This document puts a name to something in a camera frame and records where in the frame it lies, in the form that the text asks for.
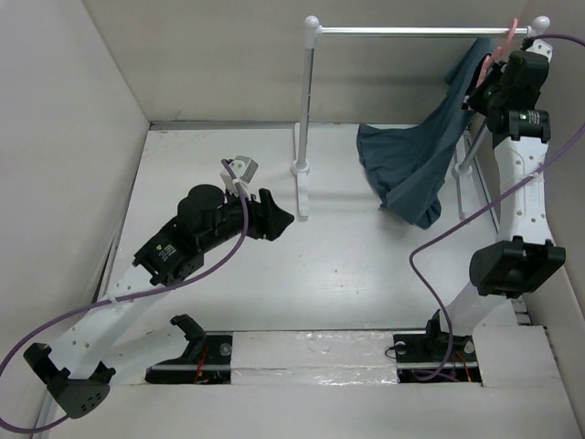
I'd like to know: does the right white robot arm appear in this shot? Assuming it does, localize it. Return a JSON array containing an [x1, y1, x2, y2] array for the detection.
[[421, 40, 566, 359]]

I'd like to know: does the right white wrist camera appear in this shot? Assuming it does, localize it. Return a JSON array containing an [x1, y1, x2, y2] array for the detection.
[[521, 37, 553, 62]]

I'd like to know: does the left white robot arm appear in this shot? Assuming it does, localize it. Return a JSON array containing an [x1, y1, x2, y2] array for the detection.
[[23, 185, 294, 419]]

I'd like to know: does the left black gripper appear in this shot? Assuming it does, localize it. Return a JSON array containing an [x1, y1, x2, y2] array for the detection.
[[199, 182, 293, 253]]

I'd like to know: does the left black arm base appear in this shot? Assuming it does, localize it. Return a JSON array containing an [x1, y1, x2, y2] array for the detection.
[[144, 315, 234, 385]]

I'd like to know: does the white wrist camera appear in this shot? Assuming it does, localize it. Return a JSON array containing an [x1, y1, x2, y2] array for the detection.
[[220, 155, 259, 198], [521, 37, 553, 62]]

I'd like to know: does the white metal clothes rack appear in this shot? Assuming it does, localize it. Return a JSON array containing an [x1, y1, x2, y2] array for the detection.
[[292, 16, 551, 220]]

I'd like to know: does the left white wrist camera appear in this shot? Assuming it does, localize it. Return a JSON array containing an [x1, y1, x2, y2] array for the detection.
[[220, 155, 259, 198]]

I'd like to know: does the teal t shirt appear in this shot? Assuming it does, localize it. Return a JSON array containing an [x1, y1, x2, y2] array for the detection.
[[356, 38, 494, 230]]

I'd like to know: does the pink plastic hanger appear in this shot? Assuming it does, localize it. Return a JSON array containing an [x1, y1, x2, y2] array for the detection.
[[475, 18, 518, 87]]

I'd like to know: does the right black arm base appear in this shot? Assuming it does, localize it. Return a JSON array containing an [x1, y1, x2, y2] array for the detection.
[[385, 311, 482, 383]]

